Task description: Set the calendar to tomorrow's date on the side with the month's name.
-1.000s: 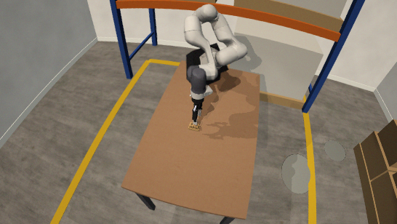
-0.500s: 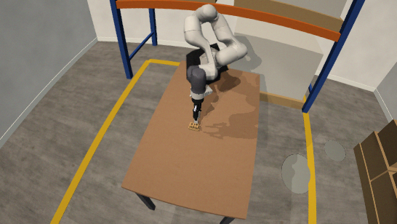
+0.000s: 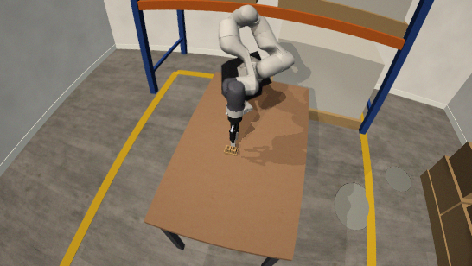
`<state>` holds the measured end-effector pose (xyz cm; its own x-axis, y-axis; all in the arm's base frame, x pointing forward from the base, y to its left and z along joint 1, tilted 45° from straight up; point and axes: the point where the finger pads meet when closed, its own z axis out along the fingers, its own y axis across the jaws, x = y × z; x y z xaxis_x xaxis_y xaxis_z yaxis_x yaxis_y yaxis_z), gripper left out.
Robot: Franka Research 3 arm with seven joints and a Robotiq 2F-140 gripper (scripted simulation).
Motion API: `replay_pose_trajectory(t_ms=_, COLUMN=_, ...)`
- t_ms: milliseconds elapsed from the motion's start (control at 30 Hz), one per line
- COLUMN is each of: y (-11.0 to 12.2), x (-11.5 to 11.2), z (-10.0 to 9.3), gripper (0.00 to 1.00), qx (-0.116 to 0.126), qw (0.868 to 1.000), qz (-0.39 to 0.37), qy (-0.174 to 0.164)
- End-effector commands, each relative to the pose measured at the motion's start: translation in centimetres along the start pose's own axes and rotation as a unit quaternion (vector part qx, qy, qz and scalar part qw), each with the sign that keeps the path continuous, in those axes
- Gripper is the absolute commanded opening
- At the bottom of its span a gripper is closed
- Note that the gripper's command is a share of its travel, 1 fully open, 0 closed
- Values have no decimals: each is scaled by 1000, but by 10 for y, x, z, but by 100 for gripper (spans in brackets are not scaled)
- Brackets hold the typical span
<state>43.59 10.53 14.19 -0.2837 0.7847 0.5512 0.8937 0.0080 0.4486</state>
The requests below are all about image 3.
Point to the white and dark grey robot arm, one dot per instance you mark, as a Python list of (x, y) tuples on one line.
[(251, 70)]

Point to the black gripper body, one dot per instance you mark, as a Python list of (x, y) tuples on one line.
[(234, 121)]

